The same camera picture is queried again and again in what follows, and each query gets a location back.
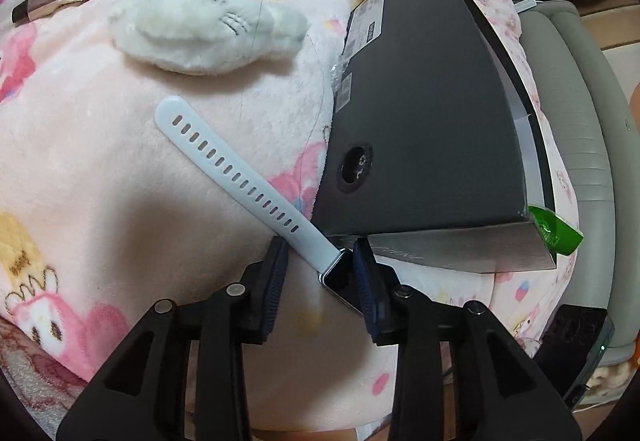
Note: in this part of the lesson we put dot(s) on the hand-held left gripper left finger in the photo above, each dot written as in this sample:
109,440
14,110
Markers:
272,291

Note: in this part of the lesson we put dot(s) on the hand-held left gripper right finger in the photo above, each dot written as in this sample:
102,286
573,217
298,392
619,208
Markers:
372,301

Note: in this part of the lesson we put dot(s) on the black cardboard box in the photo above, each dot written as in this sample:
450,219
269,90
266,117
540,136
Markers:
425,121

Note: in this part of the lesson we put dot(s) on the white plush toy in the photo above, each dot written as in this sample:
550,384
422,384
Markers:
190,26

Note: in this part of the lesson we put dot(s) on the green packet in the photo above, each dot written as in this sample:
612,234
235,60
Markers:
555,231

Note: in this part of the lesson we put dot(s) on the black device with green light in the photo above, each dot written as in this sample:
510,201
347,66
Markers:
575,346

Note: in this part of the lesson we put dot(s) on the pink printed blanket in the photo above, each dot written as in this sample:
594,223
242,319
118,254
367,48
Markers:
100,146

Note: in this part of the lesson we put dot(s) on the pink patterned cloth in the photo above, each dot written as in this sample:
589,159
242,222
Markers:
30,361

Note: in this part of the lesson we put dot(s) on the grey-green cushioned chair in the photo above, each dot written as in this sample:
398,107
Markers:
585,121

